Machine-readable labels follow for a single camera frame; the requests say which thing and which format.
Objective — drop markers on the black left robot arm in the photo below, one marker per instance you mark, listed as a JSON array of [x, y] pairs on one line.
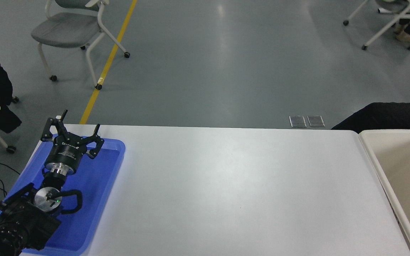
[[20, 220]]

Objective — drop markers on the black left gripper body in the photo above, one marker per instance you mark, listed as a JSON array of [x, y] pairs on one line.
[[65, 153]]

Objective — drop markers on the blue plastic tray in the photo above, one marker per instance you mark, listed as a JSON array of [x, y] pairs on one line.
[[94, 185]]

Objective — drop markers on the grey metal floor plate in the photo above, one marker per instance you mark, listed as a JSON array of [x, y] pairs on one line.
[[297, 121], [316, 121]]

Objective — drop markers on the white framed wheeled chair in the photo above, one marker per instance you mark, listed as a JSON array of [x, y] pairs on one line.
[[386, 26]]

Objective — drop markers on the grey chair with white frame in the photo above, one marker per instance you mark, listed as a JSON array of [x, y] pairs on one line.
[[66, 28]]

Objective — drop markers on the large pale plastic bin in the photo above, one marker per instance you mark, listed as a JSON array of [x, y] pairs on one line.
[[408, 167]]

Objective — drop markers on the black chair caster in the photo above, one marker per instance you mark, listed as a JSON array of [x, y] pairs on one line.
[[15, 100]]

